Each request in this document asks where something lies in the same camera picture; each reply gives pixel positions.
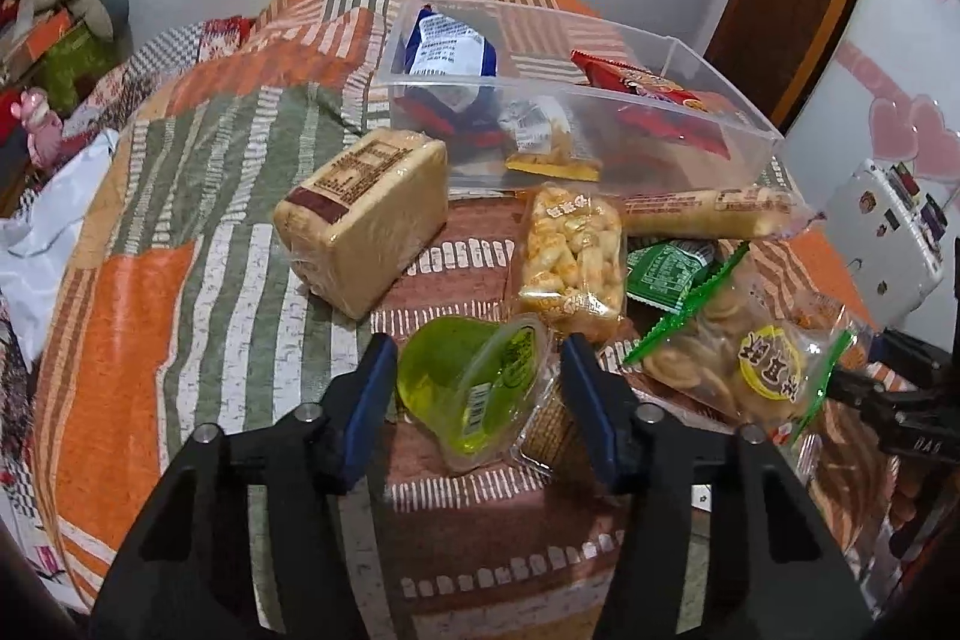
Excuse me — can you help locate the checkered quilt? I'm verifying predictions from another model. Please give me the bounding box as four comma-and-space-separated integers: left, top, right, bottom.
2, 16, 254, 614

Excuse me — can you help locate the small green sachet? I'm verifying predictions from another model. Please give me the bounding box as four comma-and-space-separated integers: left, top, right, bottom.
625, 239, 718, 314

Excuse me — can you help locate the orange patchwork bed blanket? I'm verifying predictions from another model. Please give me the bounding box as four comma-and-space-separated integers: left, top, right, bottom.
32, 0, 902, 640

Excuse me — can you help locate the clear plastic storage bin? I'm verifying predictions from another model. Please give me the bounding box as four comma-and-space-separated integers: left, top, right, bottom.
377, 0, 782, 195

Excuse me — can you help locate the green jelly cup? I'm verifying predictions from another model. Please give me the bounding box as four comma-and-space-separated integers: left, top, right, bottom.
397, 315, 553, 474

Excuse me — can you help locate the round biscuits clear bag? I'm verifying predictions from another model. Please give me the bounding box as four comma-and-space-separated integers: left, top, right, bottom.
623, 242, 862, 445

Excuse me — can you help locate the person's right hand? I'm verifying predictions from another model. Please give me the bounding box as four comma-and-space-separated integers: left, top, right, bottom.
889, 458, 937, 530

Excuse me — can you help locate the puffed rice snack pack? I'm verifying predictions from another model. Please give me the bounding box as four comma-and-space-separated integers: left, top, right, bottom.
511, 184, 626, 344

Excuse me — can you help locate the long beige biscuit roll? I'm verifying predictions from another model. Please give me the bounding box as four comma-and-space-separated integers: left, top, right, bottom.
620, 185, 817, 241

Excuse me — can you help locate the wrapped brown bread loaf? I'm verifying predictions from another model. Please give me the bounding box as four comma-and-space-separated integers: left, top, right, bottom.
274, 128, 449, 320

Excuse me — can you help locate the blue white snack bag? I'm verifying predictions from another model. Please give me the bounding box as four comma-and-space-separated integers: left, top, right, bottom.
397, 5, 503, 149

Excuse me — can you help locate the white yellow fries snack bag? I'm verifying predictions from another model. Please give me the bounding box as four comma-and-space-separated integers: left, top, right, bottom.
498, 96, 602, 184

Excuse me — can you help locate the green patterned box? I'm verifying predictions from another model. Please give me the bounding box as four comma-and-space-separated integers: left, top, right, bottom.
32, 23, 119, 119

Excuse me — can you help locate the pink plush toy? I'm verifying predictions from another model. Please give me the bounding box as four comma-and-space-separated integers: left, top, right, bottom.
11, 88, 62, 172

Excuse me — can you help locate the white sticker covered box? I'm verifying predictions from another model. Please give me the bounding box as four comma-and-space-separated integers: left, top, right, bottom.
823, 159, 946, 328

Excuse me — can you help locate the red noodle snack bag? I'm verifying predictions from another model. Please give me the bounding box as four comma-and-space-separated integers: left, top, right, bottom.
569, 50, 731, 159

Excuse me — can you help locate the white plastic bag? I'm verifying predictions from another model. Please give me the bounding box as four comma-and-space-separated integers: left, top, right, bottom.
0, 130, 119, 369

